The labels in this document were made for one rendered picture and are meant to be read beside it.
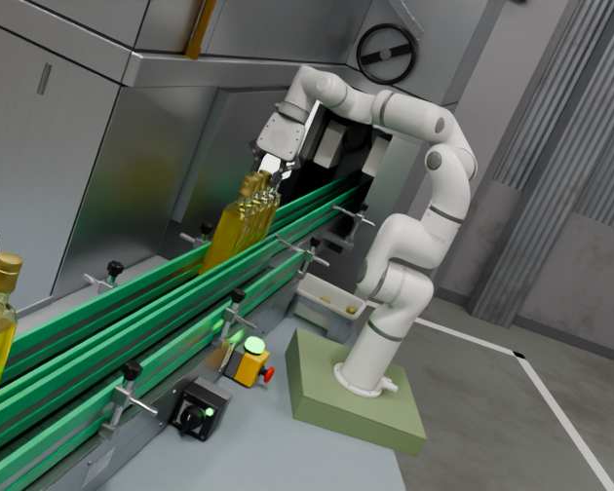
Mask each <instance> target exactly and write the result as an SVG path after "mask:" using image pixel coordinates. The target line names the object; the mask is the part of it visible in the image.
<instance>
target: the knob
mask: <svg viewBox="0 0 614 491"><path fill-rule="evenodd" d="M204 420H205V416H204V413H203V411H202V410H201V409H200V408H199V407H198V406H195V405H189V406H187V407H186V408H185V409H184V410H183V411H182V413H181V415H180V423H181V425H182V426H183V427H182V429H181V430H182V431H183V432H185V433H186V432H187V431H188V430H195V429H197V428H199V427H200V426H201V425H202V424H203V423H204Z"/></svg>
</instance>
